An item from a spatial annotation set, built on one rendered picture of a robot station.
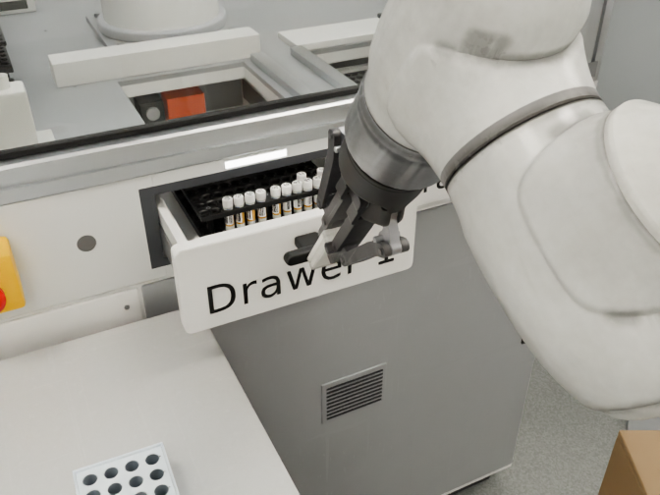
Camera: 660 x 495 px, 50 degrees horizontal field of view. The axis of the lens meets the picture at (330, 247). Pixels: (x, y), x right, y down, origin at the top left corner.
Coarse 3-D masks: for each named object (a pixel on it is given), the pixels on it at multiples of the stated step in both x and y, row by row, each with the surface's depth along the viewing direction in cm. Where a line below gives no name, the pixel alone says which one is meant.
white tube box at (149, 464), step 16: (144, 448) 68; (160, 448) 68; (96, 464) 66; (112, 464) 67; (128, 464) 67; (144, 464) 67; (160, 464) 67; (80, 480) 65; (96, 480) 65; (112, 480) 65; (128, 480) 65; (144, 480) 65; (160, 480) 65
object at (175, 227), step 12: (168, 192) 101; (156, 204) 87; (168, 204) 98; (168, 216) 84; (180, 216) 95; (168, 228) 82; (180, 228) 93; (192, 228) 93; (168, 240) 84; (180, 240) 80; (168, 252) 85
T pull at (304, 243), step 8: (312, 232) 78; (296, 240) 77; (304, 240) 77; (312, 240) 77; (304, 248) 75; (288, 256) 74; (296, 256) 75; (304, 256) 75; (288, 264) 75; (296, 264) 75
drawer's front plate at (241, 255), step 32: (256, 224) 76; (288, 224) 77; (320, 224) 78; (192, 256) 73; (224, 256) 75; (256, 256) 77; (192, 288) 75; (224, 288) 77; (256, 288) 79; (288, 288) 81; (320, 288) 83; (192, 320) 77; (224, 320) 79
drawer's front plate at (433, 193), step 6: (432, 186) 100; (420, 192) 100; (426, 192) 101; (432, 192) 101; (438, 192) 102; (444, 192) 102; (420, 198) 101; (426, 198) 101; (432, 198) 102; (438, 198) 102; (444, 198) 103; (420, 204) 101
